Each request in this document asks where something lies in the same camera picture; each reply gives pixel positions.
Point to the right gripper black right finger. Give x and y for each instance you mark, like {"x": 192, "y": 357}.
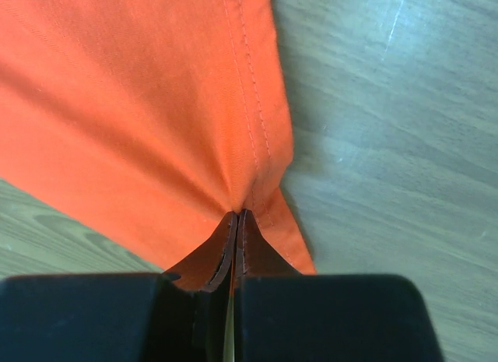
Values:
{"x": 281, "y": 314}

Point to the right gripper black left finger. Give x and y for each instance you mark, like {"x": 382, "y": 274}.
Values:
{"x": 177, "y": 315}

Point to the orange t shirt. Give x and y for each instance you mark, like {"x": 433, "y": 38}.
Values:
{"x": 149, "y": 120}

